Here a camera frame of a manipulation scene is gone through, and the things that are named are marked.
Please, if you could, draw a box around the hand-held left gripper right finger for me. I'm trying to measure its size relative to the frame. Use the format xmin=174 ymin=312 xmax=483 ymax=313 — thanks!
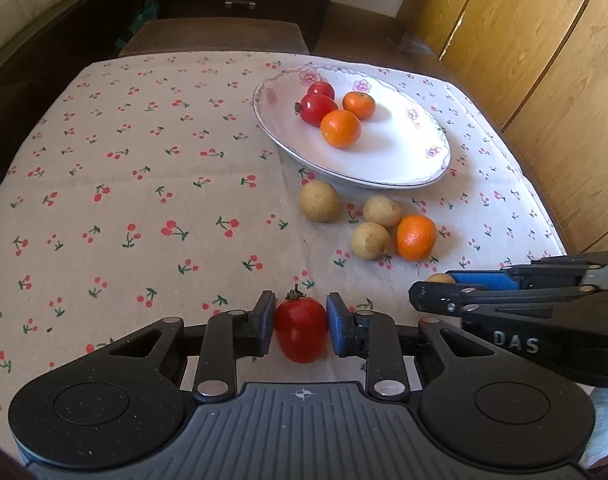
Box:
xmin=326 ymin=291 xmax=490 ymax=402

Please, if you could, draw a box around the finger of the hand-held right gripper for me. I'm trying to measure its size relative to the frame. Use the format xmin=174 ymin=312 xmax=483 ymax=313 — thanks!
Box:
xmin=451 ymin=251 xmax=608 ymax=292
xmin=409 ymin=281 xmax=599 ymax=317

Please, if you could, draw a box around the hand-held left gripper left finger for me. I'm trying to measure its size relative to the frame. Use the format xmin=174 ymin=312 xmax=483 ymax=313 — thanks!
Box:
xmin=108 ymin=290 xmax=277 ymax=404

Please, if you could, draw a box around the red cherry tomato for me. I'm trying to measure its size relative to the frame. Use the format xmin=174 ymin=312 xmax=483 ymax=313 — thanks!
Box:
xmin=274 ymin=284 xmax=329 ymax=364
xmin=295 ymin=94 xmax=339 ymax=127
xmin=306 ymin=81 xmax=336 ymax=101

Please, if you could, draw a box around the orange mandarin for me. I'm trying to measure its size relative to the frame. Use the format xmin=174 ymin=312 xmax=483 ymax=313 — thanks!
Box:
xmin=342 ymin=91 xmax=376 ymax=121
xmin=396 ymin=215 xmax=438 ymax=262
xmin=320 ymin=109 xmax=362 ymax=149

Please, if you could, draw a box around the potato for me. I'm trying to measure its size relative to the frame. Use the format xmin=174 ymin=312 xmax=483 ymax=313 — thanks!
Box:
xmin=351 ymin=222 xmax=392 ymax=261
xmin=362 ymin=196 xmax=403 ymax=228
xmin=299 ymin=180 xmax=341 ymax=224

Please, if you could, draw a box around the white floral plate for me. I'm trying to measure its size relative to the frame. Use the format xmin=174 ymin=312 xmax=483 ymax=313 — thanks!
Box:
xmin=253 ymin=65 xmax=452 ymax=190

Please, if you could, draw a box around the white crumpled cloth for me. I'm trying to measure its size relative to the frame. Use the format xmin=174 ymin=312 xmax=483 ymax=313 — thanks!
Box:
xmin=581 ymin=385 xmax=608 ymax=471

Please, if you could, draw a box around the cherry print tablecloth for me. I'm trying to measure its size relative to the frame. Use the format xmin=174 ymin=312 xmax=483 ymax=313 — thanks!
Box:
xmin=0 ymin=50 xmax=570 ymax=461

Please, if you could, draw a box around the light wooden wardrobe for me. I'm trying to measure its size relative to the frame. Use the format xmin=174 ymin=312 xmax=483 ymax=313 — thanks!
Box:
xmin=396 ymin=0 xmax=608 ymax=256

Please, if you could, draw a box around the clear plastic wrapper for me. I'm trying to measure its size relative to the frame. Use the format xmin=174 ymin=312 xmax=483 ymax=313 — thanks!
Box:
xmin=399 ymin=32 xmax=435 ymax=56

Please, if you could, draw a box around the dark wooden stool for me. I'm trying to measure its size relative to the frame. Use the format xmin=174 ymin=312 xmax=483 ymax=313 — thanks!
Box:
xmin=118 ymin=17 xmax=307 ymax=58

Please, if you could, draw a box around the teal plastic bag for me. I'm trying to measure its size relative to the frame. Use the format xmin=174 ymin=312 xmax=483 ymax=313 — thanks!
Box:
xmin=116 ymin=0 xmax=159 ymax=46

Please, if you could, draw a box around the beige mattress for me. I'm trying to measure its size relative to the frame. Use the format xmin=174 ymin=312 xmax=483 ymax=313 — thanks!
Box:
xmin=0 ymin=0 xmax=144 ymax=61

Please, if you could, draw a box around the dark wooden bed frame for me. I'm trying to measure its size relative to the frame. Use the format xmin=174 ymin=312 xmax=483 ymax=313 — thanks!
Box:
xmin=0 ymin=0 xmax=159 ymax=201

